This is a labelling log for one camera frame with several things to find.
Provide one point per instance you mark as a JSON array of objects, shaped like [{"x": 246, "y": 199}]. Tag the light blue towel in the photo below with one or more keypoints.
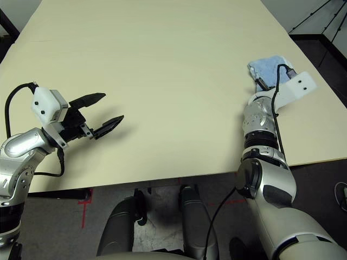
[{"x": 268, "y": 67}]

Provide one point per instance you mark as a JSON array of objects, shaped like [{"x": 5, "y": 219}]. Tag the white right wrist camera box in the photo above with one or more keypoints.
[{"x": 298, "y": 86}]

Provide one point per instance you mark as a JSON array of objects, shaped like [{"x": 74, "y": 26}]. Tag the grey robot left leg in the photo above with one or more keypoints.
[{"x": 119, "y": 227}]

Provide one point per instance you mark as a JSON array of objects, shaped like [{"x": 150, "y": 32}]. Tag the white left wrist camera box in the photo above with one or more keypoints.
[{"x": 44, "y": 105}]

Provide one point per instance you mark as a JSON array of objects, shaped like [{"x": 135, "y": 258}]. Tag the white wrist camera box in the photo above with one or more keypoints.
[
  {"x": 44, "y": 105},
  {"x": 298, "y": 86}
]

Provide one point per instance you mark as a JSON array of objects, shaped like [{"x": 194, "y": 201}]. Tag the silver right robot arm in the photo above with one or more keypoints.
[{"x": 271, "y": 189}]

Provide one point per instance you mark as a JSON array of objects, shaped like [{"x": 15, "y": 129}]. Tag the red floor tape mark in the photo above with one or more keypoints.
[{"x": 84, "y": 211}]

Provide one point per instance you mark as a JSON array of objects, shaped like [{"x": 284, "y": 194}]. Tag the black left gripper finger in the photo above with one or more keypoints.
[
  {"x": 108, "y": 127},
  {"x": 86, "y": 100}
]

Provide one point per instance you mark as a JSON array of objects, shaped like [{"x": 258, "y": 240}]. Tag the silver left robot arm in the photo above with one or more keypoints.
[{"x": 19, "y": 151}]

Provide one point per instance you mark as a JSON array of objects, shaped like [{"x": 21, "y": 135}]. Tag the black framed side table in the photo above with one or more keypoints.
[{"x": 8, "y": 21}]

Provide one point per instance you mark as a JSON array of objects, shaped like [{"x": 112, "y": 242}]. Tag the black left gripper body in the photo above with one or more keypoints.
[{"x": 73, "y": 124}]

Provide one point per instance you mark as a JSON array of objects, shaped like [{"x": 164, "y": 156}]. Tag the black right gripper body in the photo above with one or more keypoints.
[{"x": 263, "y": 84}]

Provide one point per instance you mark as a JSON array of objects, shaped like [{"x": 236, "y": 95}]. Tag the grey robot right leg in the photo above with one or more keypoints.
[{"x": 198, "y": 219}]

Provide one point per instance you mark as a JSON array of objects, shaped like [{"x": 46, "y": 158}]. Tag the red floor tape cross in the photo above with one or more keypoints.
[{"x": 233, "y": 201}]

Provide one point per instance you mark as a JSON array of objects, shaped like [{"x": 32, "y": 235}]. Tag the black table base foot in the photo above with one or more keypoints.
[{"x": 57, "y": 193}]

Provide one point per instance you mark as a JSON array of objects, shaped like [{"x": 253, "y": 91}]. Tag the grey robot leg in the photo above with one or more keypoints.
[
  {"x": 119, "y": 227},
  {"x": 198, "y": 219}
]

